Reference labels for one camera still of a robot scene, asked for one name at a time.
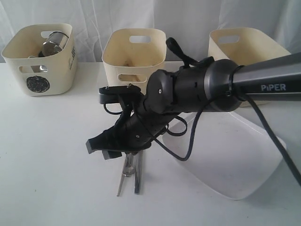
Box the white square plate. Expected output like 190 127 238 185
178 112 283 200

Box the cream bin square mark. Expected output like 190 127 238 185
204 28 301 112

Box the cream bin triangle mark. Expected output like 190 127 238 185
102 28 166 89

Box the cream bin circle mark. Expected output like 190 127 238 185
1 23 77 97

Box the steel table knife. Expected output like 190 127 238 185
134 151 143 194

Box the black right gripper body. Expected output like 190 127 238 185
113 98 174 152

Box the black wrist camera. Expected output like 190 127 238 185
99 84 142 105

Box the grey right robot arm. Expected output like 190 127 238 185
86 53 301 159

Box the steel bowl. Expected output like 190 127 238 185
31 65 48 73

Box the steel spoon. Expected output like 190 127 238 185
117 153 135 196

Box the steel mug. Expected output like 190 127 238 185
38 31 69 57

